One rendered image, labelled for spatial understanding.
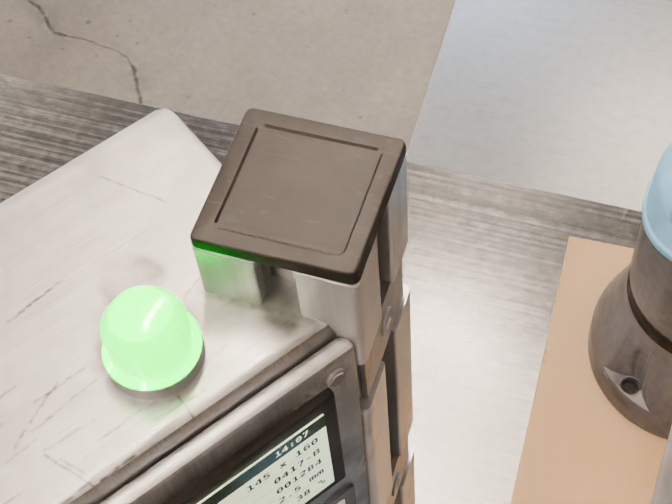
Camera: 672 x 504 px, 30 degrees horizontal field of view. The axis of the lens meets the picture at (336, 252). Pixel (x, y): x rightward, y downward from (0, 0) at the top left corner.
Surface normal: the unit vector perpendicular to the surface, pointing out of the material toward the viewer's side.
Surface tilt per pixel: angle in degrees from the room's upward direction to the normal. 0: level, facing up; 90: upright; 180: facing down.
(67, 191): 0
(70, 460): 0
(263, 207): 0
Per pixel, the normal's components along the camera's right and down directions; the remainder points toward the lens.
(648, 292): -0.91, 0.38
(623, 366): -0.37, 0.79
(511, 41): -0.06, -0.55
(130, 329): -0.16, -0.34
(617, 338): -0.93, 0.10
